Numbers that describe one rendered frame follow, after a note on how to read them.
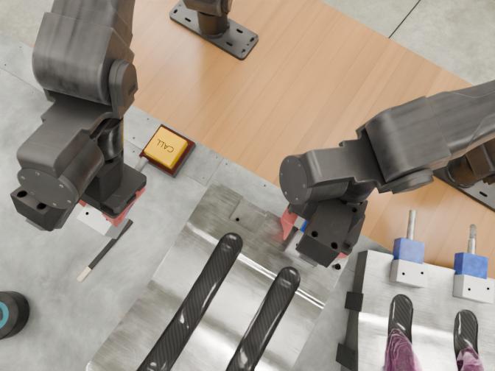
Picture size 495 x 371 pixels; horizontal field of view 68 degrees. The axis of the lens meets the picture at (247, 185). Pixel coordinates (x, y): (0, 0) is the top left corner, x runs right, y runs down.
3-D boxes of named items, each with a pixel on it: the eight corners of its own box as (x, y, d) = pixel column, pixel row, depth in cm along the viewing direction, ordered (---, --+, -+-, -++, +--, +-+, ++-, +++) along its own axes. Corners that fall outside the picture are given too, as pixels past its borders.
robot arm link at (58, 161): (98, 219, 37) (70, 129, 28) (18, 197, 37) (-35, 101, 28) (145, 145, 44) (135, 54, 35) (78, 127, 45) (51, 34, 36)
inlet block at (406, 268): (392, 210, 68) (405, 204, 63) (419, 216, 68) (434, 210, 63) (384, 280, 65) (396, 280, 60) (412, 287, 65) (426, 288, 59)
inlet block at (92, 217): (137, 156, 61) (127, 145, 56) (162, 171, 61) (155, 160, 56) (90, 223, 58) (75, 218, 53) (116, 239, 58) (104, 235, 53)
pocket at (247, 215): (241, 200, 66) (241, 195, 62) (267, 215, 65) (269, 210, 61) (228, 221, 64) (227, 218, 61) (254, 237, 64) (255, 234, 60)
